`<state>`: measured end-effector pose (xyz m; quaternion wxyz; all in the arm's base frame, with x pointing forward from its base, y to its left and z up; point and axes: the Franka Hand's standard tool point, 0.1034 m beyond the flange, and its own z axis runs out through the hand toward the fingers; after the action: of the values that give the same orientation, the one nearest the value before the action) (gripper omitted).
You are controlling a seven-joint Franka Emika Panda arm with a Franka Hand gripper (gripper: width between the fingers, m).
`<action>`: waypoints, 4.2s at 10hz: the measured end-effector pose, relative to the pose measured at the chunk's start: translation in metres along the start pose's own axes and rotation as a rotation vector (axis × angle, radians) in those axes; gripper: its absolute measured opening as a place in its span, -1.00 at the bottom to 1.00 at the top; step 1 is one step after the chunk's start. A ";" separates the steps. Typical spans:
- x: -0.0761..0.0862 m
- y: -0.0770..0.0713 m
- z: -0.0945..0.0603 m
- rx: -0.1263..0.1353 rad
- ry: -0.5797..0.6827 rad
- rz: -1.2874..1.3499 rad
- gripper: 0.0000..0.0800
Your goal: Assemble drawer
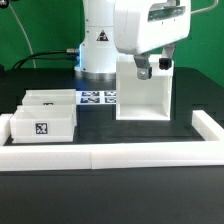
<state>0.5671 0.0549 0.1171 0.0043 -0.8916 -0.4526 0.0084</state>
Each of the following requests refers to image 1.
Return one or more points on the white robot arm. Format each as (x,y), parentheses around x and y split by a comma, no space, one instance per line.
(97,52)

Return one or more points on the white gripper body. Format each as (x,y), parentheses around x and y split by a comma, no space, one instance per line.
(144,25)

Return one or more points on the white front fence bar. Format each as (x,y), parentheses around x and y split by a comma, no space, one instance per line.
(111,156)

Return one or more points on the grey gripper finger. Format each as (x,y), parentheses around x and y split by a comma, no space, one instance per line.
(144,70)
(165,61)

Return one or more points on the white fiducial marker sheet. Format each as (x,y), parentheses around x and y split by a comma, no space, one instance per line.
(96,97)

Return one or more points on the white left fence block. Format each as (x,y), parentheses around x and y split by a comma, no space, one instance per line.
(5,129)

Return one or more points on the white fence bar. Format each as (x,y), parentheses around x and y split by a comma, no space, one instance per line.
(207,127)
(111,156)

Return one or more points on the white drawer cabinet frame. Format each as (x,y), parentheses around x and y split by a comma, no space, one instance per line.
(142,99)

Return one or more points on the white drawer box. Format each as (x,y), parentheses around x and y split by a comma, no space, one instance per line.
(50,97)
(42,124)

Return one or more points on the white right fence bar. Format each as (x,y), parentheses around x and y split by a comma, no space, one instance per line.
(207,127)

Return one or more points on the white front drawer box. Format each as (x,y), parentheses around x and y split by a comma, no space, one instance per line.
(42,124)

